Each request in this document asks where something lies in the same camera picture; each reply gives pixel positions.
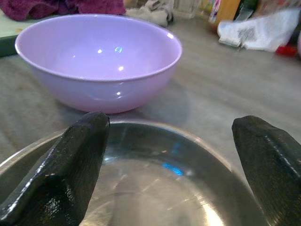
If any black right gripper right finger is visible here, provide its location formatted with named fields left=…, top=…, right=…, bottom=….
left=231, top=115, right=301, bottom=226

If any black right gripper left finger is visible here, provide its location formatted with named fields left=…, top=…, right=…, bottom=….
left=0, top=112, right=111, bottom=226

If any lilac plastic bowl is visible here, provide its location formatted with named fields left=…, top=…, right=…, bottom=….
left=15, top=13, right=183, bottom=114

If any shallow stainless steel bowl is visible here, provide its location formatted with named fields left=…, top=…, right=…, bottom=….
left=0, top=119, right=268, bottom=226

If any small red item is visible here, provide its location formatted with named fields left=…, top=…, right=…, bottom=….
left=275, top=45, right=298, bottom=57

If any white plastic bag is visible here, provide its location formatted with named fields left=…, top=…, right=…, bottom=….
left=217, top=8, right=301, bottom=52

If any green rimmed cutting board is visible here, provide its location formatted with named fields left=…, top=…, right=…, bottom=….
left=0, top=10, right=27, bottom=58

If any orange bottle with white cap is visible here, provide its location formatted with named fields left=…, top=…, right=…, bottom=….
left=208, top=0, right=241, bottom=24

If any purple towel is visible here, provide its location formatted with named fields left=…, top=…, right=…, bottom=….
left=0, top=0, right=127, bottom=22

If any crumpled grey cloth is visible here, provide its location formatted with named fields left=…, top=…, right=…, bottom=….
left=124, top=0, right=175, bottom=27

